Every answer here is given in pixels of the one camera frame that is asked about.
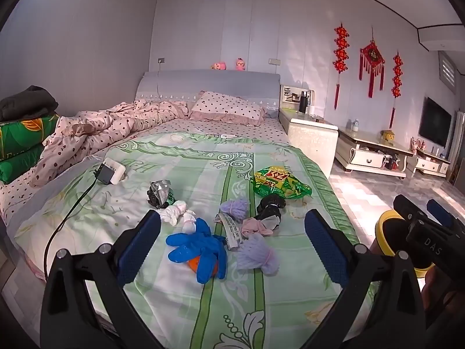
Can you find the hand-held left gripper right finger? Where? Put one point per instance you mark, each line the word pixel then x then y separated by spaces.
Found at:
pixel 323 243

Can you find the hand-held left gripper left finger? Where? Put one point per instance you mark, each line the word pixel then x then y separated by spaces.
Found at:
pixel 140 241

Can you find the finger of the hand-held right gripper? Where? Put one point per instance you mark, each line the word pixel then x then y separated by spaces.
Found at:
pixel 441 213
pixel 408 211

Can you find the yellow round bin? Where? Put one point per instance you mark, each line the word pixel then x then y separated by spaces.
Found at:
pixel 383 225

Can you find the white sock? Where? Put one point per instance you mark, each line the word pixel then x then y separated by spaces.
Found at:
pixel 174 212

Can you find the black silver wrapper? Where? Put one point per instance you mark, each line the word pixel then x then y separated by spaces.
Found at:
pixel 160 192

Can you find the blue rubber glove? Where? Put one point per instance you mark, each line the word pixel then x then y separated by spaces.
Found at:
pixel 196 241

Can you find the small orange item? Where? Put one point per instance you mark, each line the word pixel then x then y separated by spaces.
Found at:
pixel 195 262

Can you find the black grey sock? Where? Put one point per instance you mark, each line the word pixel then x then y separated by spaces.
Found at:
pixel 270 203

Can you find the lavender sock bundle front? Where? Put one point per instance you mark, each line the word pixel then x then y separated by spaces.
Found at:
pixel 254 254

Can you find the lavender sock bundle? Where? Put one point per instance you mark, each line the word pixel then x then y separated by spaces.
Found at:
pixel 236 209
pixel 254 254

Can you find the pink cloth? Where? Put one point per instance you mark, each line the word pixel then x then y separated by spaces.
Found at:
pixel 254 227

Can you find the green yellow snack bag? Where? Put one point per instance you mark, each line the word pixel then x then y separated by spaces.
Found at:
pixel 276 183

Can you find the printed paper strip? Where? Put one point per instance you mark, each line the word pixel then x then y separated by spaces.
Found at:
pixel 229 229

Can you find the lavender sock bundle back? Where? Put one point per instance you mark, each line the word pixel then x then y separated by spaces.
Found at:
pixel 236 209

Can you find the small white cabinet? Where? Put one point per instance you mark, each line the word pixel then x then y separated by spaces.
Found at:
pixel 428 166

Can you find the pink figurine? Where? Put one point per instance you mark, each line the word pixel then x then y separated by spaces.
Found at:
pixel 417 144

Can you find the white cabinet with drawer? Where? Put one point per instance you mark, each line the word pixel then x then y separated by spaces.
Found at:
pixel 363 158

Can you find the white power strip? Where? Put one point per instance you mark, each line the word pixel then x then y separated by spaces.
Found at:
pixel 118 171

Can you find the black charger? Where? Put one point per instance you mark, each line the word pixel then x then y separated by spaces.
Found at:
pixel 104 173

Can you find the yellow toy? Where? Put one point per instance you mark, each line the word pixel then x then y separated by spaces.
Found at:
pixel 388 136

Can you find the white standing air conditioner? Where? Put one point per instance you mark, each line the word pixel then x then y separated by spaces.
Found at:
pixel 460 134

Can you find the clear plastic bottle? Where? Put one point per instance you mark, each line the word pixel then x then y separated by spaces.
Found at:
pixel 355 125

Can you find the green floral bedspread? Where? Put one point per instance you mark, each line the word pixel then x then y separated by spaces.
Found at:
pixel 203 160

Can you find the white nightstand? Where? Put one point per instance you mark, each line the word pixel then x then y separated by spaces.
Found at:
pixel 312 134

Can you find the pink dotted quilt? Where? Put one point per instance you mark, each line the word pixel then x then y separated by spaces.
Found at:
pixel 109 123

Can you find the dotted bed sheet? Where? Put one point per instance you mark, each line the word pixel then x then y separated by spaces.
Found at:
pixel 218 129

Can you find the shuttered window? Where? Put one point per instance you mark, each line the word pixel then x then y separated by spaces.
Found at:
pixel 447 72

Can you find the black thermos bottle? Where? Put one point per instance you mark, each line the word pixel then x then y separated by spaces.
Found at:
pixel 303 101

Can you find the dotted ruffled pillow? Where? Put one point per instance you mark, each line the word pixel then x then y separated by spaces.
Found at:
pixel 225 107

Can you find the red diamond knot hanging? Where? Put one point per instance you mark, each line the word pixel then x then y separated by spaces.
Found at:
pixel 372 54

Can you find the green floral cushion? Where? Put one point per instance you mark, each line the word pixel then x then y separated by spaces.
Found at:
pixel 21 127

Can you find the grey padded bed headboard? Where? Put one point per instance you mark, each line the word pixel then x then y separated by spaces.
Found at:
pixel 207 81

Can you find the dark folded cloth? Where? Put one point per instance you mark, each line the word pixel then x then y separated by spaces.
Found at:
pixel 29 101

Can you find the pink plush toy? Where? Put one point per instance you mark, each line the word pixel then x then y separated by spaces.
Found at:
pixel 219 66
pixel 240 64

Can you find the black wall television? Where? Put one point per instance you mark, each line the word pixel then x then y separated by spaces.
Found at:
pixel 434 121

